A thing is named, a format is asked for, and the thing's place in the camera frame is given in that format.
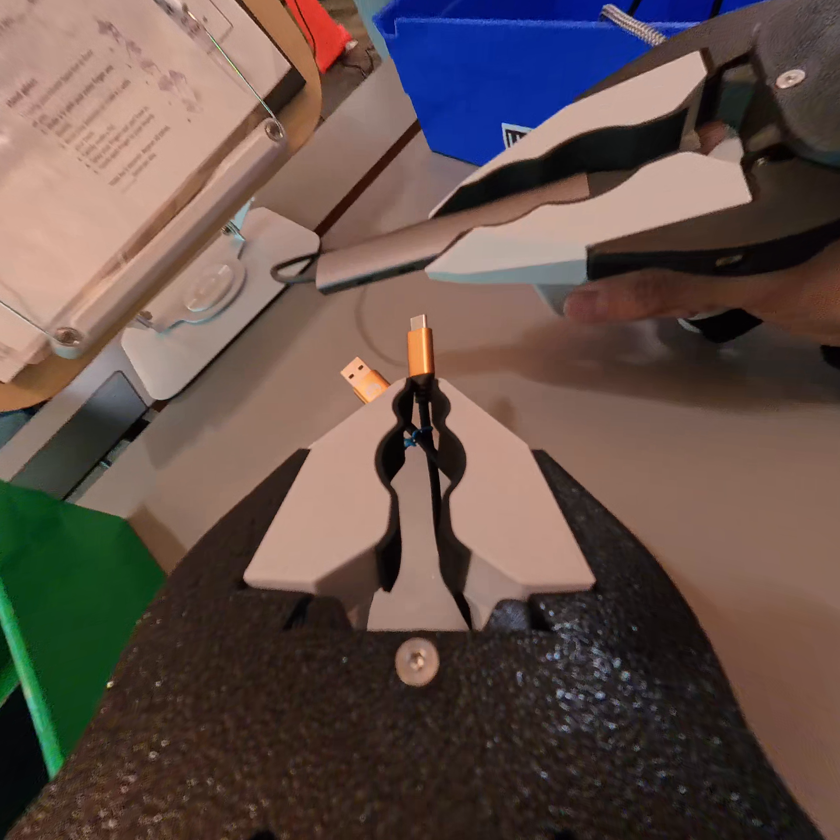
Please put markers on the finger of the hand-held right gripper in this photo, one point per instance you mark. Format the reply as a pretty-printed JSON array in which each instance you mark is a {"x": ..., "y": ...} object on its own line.
[
  {"x": 623, "y": 105},
  {"x": 623, "y": 210}
]

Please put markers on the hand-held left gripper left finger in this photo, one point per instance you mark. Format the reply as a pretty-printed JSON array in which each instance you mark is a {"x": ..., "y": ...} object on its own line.
[{"x": 321, "y": 518}]

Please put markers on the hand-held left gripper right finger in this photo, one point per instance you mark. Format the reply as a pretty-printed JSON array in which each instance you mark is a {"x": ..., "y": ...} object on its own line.
[{"x": 518, "y": 518}]

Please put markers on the large blue plastic bin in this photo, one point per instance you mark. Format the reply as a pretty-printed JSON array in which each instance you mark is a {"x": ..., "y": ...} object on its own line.
[{"x": 472, "y": 79}]

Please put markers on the grey usb hub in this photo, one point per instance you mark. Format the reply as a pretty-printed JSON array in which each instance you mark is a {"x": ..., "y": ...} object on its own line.
[{"x": 380, "y": 253}]

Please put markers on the green plastic bin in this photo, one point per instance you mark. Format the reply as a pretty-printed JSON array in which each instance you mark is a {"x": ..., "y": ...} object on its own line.
[{"x": 65, "y": 558}]

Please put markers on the person's right hand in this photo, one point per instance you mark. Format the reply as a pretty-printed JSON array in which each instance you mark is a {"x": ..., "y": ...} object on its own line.
[{"x": 722, "y": 298}]

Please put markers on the black table grommet cover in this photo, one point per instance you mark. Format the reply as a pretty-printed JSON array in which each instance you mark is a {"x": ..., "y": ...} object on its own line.
[{"x": 85, "y": 426}]

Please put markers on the instruction sheet on stand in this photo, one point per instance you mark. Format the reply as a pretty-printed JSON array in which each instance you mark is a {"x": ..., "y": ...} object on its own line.
[{"x": 275, "y": 243}]

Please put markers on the orange cone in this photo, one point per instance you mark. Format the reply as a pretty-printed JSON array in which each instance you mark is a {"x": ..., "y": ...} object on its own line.
[{"x": 321, "y": 33}]

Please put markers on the white printed instruction sheet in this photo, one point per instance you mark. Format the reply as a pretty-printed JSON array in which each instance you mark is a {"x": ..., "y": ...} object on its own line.
[{"x": 262, "y": 59}]

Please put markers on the laminated sheet with blue banner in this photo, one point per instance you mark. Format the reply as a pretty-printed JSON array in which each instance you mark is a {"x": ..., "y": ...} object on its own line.
[{"x": 98, "y": 131}]

